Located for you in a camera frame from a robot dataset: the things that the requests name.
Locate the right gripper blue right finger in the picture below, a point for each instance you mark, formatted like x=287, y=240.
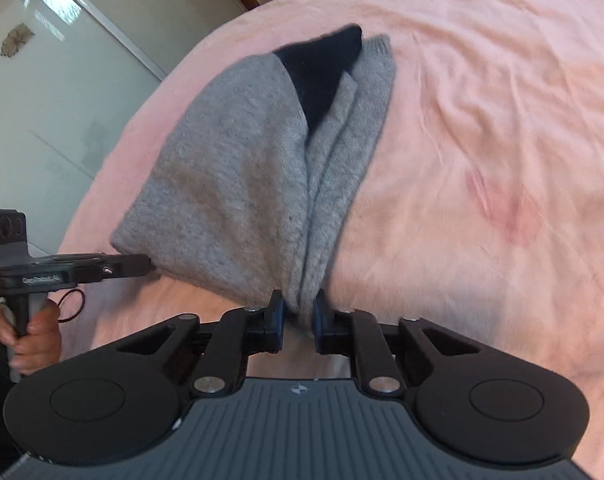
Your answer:
x=330, y=327

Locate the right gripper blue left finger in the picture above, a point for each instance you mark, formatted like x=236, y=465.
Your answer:
x=274, y=323

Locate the grey and navy knit sweater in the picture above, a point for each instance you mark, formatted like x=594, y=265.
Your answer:
x=251, y=190

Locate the person's left hand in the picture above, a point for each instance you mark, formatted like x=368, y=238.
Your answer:
x=40, y=347

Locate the pink bed sheet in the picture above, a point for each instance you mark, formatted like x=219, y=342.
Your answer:
x=483, y=206

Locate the frosted floral wardrobe door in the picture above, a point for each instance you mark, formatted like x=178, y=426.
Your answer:
x=72, y=73

